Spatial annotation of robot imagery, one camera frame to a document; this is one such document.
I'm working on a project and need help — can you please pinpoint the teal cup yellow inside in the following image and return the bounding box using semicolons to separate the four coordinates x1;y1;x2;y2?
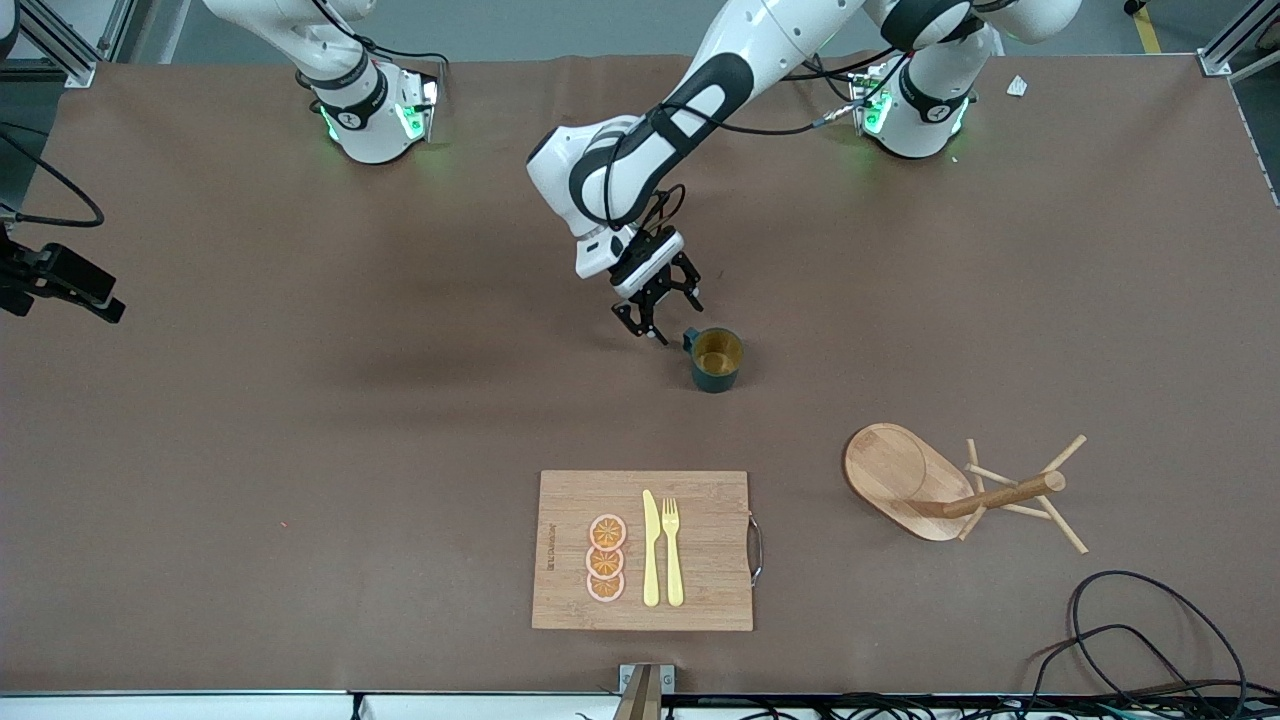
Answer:
683;326;747;394

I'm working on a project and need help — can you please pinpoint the wooden mug rack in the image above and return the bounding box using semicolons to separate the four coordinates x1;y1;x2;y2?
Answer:
843;423;1089;556

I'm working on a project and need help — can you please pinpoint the yellow plastic knife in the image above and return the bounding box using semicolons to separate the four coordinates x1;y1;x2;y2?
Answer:
642;489;662;608

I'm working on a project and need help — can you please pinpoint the large table cover sheet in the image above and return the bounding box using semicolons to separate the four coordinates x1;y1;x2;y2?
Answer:
0;52;1280;697

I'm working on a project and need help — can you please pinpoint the yellow plastic fork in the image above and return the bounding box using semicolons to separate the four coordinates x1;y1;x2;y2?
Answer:
661;497;686;608

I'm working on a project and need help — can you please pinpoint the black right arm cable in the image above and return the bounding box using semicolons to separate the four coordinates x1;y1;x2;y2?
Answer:
0;124;107;230

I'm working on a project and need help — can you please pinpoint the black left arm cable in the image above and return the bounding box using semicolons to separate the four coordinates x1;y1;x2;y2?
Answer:
598;55;907;237

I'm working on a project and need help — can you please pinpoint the aluminium frame profile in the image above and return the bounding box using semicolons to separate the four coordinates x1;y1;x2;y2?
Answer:
1198;0;1280;81
0;0;137;89

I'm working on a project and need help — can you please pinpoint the black arm base cable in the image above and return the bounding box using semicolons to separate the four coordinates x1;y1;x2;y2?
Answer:
790;52;871;109
308;0;449;77

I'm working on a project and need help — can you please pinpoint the bamboo cutting board metal handle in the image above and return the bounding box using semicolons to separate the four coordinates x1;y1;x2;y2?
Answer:
531;469;764;633

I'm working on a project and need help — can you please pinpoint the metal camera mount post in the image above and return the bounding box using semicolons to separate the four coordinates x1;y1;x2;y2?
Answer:
618;663;676;720

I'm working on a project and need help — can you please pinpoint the white table edge rail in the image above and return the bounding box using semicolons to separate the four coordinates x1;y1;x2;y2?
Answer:
0;689;621;720

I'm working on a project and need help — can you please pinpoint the black looped table cable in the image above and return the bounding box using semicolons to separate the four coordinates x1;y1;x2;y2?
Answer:
1027;624;1217;720
1068;569;1252;703

